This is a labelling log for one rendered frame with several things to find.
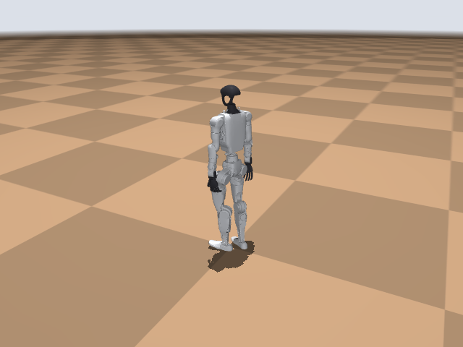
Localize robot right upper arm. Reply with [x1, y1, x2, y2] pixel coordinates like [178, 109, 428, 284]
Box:
[244, 111, 252, 143]

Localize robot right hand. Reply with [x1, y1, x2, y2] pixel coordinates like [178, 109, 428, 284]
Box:
[243, 157, 253, 181]

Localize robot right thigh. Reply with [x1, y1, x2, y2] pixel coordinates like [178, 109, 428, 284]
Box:
[230, 163, 247, 213]

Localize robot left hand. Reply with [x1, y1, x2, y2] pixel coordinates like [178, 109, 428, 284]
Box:
[208, 171, 222, 192]

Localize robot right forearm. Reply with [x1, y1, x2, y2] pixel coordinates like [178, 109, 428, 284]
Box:
[243, 140, 252, 163]

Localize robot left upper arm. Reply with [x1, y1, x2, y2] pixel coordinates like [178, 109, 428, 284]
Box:
[210, 115, 224, 152]

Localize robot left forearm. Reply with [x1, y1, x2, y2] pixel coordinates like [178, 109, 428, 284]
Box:
[208, 145, 218, 177]

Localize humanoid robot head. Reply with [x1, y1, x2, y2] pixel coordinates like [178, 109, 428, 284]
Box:
[220, 85, 241, 114]

